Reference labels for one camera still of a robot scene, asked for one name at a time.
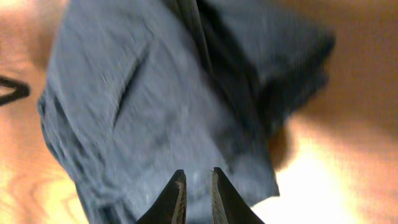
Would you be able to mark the navy blue shorts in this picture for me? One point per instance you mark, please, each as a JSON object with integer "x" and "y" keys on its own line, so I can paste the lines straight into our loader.
{"x": 137, "y": 89}

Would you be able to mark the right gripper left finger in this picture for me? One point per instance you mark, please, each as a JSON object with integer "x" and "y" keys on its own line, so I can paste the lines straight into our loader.
{"x": 171, "y": 205}

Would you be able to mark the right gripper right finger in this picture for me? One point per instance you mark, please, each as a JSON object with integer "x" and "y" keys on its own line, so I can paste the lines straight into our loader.
{"x": 227, "y": 206}

